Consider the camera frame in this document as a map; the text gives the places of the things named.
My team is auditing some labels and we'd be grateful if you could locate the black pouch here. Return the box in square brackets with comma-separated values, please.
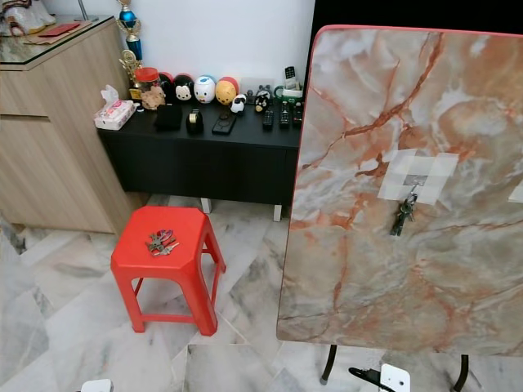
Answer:
[154, 104, 184, 132]

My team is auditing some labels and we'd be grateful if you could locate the black phone case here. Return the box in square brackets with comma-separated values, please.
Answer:
[211, 113, 238, 136]

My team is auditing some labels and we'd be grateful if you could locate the red envelope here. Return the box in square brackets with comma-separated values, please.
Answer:
[41, 22, 83, 38]

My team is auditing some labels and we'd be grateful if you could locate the small black figure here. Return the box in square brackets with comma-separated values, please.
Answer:
[253, 85, 272, 113]

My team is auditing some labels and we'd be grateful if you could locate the marble pattern folding table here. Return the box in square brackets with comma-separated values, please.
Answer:
[276, 24, 523, 392]

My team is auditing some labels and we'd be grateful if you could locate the light wooden cabinet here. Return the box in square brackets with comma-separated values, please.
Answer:
[0, 16, 144, 238]

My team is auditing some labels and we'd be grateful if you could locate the clear jar with red lid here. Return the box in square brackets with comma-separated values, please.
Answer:
[135, 67, 166, 111]

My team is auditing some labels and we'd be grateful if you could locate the green white holder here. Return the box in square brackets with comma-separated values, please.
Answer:
[274, 82, 305, 100]

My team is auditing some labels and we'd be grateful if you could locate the white round plush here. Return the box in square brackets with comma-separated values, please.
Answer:
[194, 75, 217, 105]

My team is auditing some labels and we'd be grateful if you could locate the pink white tissue pack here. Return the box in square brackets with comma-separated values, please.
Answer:
[94, 84, 136, 131]

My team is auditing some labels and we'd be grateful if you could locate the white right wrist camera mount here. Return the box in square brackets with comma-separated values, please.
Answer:
[379, 364, 411, 392]

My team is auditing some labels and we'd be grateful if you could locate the white brown figurine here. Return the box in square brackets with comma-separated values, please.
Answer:
[4, 0, 60, 33]

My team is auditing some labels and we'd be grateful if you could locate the key bunch with pink ring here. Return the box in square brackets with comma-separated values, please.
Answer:
[145, 229, 181, 257]

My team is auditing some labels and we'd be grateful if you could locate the yellow round bear plush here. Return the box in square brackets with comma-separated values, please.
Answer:
[215, 76, 239, 105]

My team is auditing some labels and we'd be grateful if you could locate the black television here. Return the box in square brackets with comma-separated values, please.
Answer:
[298, 0, 523, 105]

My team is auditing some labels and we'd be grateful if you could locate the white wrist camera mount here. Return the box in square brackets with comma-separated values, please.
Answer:
[82, 378, 114, 392]
[379, 364, 411, 392]

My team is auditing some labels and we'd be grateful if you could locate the black round mouse plush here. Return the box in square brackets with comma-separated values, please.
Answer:
[170, 73, 195, 103]

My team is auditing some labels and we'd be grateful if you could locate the blue gold trophy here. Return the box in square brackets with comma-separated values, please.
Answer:
[117, 0, 141, 60]

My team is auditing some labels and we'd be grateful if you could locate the dark metal key bunch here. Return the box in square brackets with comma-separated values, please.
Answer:
[390, 192, 418, 238]

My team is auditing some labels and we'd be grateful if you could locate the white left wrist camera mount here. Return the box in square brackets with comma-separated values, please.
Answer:
[82, 378, 114, 392]

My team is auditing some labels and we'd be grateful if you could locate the black low tv console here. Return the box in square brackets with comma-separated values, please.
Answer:
[96, 102, 303, 221]

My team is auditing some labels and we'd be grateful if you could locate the red plastic stool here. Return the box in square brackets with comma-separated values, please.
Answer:
[110, 206, 226, 337]

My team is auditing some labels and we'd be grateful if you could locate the black tape dispenser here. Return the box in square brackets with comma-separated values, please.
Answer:
[186, 109, 205, 134]

